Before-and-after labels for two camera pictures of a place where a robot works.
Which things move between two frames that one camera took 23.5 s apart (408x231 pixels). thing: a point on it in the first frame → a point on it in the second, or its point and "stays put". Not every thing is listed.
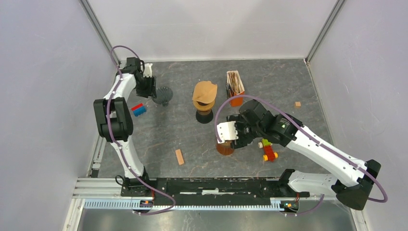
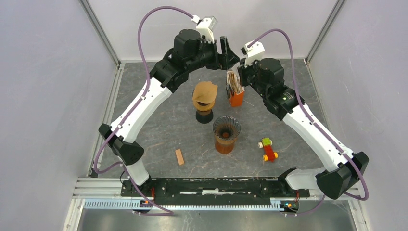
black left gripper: [151, 89] → [227, 58]
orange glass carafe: [225, 148] stays put
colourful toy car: [269, 154] stays put
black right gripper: [241, 141] → [243, 70]
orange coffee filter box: [234, 87] stays put
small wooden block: [179, 157] stays put
